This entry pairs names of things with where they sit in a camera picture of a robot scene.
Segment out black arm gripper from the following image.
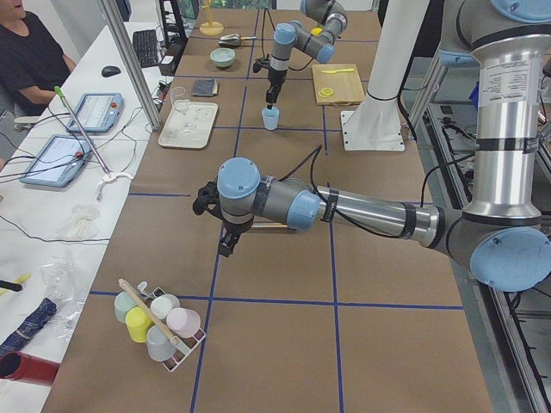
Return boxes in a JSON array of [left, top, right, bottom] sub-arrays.
[[218, 218, 254, 257]]

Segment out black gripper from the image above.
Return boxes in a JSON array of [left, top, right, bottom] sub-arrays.
[[266, 68, 285, 109]]

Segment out steel muddler black tip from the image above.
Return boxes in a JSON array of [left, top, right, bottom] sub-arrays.
[[251, 222, 294, 231]]

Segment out light blue paper cup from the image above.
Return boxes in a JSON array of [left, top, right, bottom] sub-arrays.
[[261, 106, 280, 131]]

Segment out pink plastic cup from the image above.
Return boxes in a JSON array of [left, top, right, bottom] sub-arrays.
[[166, 307, 201, 338]]

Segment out white plastic cup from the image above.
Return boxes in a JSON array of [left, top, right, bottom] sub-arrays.
[[150, 293, 180, 321]]

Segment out wooden cup tree stand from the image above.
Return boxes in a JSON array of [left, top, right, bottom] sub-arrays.
[[199, 0, 225, 36]]

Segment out yellow plastic cup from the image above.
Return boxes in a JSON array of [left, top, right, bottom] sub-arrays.
[[125, 306, 153, 343]]

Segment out mint green cup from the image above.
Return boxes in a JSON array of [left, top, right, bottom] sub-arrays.
[[114, 292, 137, 324]]

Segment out grey plastic cup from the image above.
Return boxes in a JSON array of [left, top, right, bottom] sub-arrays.
[[146, 325, 176, 362]]

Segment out green bowl of ice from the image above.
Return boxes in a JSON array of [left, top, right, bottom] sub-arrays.
[[209, 47, 236, 69]]

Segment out wooden cutting board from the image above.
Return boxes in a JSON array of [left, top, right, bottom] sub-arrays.
[[312, 63, 365, 106]]

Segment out folded grey yellow cloth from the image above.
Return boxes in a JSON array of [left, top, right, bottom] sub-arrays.
[[192, 78, 219, 97]]

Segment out steel ice scoop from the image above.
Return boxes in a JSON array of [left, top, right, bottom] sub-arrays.
[[219, 33, 257, 47]]

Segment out cream bear tray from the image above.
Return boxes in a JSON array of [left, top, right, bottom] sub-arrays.
[[158, 100, 219, 150]]

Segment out yellow plastic knife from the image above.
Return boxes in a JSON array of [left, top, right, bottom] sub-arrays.
[[321, 67, 356, 74]]

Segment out clear wine glass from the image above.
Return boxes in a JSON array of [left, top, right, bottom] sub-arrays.
[[170, 86, 194, 133]]

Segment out wooden rolling pin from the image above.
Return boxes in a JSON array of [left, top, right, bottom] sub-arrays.
[[118, 278, 179, 347]]

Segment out white rack at edge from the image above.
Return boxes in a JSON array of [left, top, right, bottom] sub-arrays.
[[137, 281, 206, 372]]

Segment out grabber stick tool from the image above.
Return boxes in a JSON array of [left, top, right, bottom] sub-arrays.
[[54, 86, 133, 202]]

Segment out black keyboard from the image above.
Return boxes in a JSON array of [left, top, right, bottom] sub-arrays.
[[132, 29, 160, 68]]

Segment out black computer mouse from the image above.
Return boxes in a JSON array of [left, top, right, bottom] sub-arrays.
[[101, 65, 121, 78]]

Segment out upper teach pendant tablet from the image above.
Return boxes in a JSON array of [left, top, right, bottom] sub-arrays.
[[74, 92, 124, 133]]

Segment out teach pendant tablet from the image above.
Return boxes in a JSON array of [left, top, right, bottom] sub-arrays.
[[19, 135, 91, 188], [74, 92, 124, 133]]

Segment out folded blue umbrella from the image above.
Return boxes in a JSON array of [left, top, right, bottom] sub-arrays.
[[1, 298, 57, 356]]

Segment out lower teach pendant tablet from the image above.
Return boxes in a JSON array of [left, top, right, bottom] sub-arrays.
[[19, 135, 91, 188]]

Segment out blue storage bin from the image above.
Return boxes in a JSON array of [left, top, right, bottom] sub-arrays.
[[468, 82, 480, 108]]

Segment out red cylinder bottle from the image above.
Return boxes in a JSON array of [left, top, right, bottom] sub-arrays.
[[1, 352, 59, 386]]

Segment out person in black shirt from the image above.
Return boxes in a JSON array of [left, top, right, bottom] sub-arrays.
[[1, 1, 77, 115]]

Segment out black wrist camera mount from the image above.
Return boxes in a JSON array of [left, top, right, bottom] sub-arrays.
[[252, 58, 270, 73], [193, 181, 222, 219]]

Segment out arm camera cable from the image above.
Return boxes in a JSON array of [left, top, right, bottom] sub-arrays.
[[279, 144, 408, 238]]

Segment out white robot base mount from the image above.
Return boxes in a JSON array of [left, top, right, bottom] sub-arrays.
[[341, 0, 431, 152]]

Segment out aluminium frame post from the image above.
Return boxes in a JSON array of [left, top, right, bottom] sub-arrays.
[[98, 0, 161, 131]]

